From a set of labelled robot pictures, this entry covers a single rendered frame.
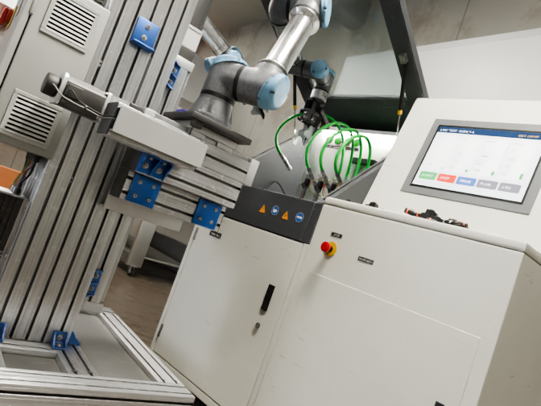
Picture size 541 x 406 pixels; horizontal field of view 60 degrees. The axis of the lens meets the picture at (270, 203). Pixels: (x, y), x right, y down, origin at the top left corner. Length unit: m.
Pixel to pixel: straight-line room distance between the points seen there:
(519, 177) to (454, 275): 0.48
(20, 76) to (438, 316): 1.33
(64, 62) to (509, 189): 1.44
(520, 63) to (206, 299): 2.59
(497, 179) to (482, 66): 2.05
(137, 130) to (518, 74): 2.81
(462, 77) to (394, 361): 2.66
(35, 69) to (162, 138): 0.41
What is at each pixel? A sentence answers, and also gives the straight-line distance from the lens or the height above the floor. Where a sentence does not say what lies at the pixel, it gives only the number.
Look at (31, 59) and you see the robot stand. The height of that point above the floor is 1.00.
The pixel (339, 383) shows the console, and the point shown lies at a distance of 1.58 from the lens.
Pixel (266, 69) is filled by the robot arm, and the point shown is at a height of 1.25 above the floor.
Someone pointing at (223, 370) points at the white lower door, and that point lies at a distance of 1.93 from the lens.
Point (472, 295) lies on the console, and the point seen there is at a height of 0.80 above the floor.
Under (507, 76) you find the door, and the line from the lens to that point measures 3.61.
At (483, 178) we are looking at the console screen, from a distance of 1.80.
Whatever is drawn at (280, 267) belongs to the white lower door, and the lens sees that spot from 1.79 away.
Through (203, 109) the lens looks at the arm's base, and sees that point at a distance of 1.50.
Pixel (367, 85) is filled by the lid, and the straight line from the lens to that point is 2.33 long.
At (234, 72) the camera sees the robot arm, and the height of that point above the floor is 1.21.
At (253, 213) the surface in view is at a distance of 1.96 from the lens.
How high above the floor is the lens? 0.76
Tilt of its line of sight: 4 degrees up
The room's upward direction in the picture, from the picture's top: 20 degrees clockwise
